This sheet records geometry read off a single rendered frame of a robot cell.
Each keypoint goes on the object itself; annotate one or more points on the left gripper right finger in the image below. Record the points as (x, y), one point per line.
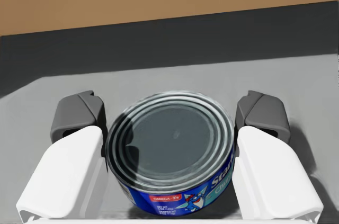
(270, 165)

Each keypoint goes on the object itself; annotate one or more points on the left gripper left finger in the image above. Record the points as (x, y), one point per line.
(63, 165)

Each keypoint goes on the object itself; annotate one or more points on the blue can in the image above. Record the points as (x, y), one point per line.
(172, 152)

